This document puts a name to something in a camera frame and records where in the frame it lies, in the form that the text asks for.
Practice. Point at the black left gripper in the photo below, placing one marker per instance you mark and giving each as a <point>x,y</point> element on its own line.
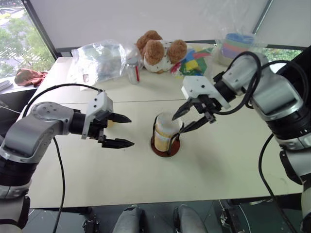
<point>97,128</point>

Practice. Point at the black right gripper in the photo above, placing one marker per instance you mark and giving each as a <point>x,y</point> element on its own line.
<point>206,105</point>

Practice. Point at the clear plastic cup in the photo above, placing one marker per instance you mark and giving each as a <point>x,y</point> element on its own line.
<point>162,138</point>

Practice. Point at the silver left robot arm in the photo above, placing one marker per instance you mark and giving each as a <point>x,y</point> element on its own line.
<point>36,126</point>

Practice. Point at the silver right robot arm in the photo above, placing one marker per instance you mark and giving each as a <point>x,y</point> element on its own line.
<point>277,94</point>

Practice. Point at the stack of coloured bowls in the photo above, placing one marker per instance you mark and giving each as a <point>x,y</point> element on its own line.
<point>236,44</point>

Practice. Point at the colourful foam blocks bag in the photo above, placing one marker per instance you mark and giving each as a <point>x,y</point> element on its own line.
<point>194,61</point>

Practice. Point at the white red drink can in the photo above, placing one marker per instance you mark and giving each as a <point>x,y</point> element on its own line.
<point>134,72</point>

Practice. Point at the small white red card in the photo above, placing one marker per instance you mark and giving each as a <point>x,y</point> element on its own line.
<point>86,78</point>

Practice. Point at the clear bag around bowls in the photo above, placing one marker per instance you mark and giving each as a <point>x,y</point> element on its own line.
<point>218,57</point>

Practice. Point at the clear plastic bag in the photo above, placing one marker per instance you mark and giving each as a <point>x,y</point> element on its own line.
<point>102,60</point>

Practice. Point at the brown white plush toy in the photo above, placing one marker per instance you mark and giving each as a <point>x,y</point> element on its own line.
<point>155,53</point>

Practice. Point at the grey left robot leg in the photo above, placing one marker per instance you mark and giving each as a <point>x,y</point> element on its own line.
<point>130,221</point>

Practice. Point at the grey robot leg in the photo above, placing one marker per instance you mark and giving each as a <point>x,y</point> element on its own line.
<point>190,219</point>
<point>130,221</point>

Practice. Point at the grey right robot leg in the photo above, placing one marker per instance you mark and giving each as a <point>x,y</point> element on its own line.
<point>190,219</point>

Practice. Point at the red brown cloth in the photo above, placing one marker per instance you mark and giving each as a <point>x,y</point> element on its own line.
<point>26,77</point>

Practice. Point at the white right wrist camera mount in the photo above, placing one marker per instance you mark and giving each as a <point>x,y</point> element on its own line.
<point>201,87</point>

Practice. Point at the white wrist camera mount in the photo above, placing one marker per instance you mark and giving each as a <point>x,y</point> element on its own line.
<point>100,104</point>
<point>201,87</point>

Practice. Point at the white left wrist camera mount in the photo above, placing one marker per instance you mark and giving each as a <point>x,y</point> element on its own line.
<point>100,104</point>

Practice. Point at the black window frame post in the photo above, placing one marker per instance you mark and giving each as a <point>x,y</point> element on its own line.
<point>40,26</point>

